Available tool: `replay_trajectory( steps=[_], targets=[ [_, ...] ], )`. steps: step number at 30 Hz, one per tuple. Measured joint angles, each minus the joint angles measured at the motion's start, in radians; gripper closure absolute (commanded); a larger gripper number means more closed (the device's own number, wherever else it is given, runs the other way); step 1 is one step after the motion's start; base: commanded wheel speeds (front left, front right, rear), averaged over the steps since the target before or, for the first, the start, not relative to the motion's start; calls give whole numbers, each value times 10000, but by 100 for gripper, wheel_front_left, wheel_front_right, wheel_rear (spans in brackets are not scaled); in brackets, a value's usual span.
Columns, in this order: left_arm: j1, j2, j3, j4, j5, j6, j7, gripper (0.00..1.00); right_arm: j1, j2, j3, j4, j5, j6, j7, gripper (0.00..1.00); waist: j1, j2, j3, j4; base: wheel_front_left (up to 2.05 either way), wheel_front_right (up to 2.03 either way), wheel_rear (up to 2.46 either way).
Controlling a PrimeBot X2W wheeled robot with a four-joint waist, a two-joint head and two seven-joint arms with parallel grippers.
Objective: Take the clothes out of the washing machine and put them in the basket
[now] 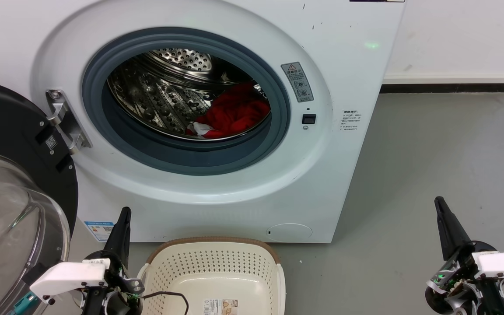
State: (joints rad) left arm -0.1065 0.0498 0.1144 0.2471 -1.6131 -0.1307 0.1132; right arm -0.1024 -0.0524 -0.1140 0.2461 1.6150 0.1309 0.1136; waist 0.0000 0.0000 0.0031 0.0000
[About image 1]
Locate cream perforated laundry basket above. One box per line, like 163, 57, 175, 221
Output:
136, 237, 286, 315

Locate stainless steel washing machine drum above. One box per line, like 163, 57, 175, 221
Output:
107, 48, 271, 141

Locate teal cable connector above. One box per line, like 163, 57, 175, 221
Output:
14, 292, 38, 315

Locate black baseboard strip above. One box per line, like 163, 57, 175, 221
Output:
380, 83, 504, 94

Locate silver metal door hinge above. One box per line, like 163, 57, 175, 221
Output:
45, 89, 92, 154

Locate printed product label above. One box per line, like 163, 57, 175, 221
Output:
203, 299, 238, 315

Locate blue energy label sticker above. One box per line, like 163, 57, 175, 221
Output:
84, 221, 115, 242

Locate grey warning sticker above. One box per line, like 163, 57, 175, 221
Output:
281, 62, 314, 103

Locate thin black cable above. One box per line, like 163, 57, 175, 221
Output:
142, 291, 190, 315

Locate red garment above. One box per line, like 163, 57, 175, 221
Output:
186, 83, 271, 140

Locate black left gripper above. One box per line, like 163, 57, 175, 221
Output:
103, 207, 145, 315

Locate white front-load washing machine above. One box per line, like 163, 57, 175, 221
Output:
0, 0, 406, 244

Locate grey rubber door gasket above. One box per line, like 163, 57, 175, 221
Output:
81, 27, 291, 176

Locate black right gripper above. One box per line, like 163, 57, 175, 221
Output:
425, 196, 497, 315

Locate black glass washer door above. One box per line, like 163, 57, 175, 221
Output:
0, 78, 79, 315

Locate round white filter cover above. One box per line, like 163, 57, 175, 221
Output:
266, 223, 313, 242

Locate white cloth piece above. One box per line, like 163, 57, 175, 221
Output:
186, 122, 214, 137

